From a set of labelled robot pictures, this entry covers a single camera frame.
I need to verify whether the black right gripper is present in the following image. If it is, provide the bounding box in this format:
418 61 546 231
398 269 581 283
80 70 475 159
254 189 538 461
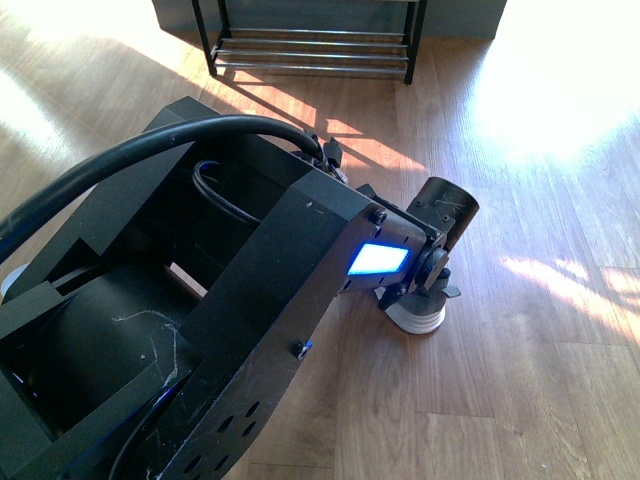
377 234 449 310

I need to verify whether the grey sneaker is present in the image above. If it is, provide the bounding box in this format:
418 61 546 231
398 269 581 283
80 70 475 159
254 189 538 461
385 290 446 335

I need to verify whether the black metal shoe rack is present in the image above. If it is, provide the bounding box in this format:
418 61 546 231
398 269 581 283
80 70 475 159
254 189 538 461
191 1 427 85

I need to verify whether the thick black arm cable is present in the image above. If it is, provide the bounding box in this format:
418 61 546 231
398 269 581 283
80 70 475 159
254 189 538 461
0 114 321 266

